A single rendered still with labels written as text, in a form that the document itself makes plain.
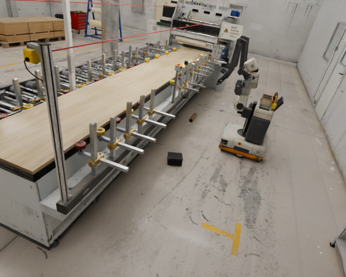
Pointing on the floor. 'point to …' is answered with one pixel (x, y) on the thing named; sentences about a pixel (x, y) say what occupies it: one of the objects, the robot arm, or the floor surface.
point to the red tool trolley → (78, 21)
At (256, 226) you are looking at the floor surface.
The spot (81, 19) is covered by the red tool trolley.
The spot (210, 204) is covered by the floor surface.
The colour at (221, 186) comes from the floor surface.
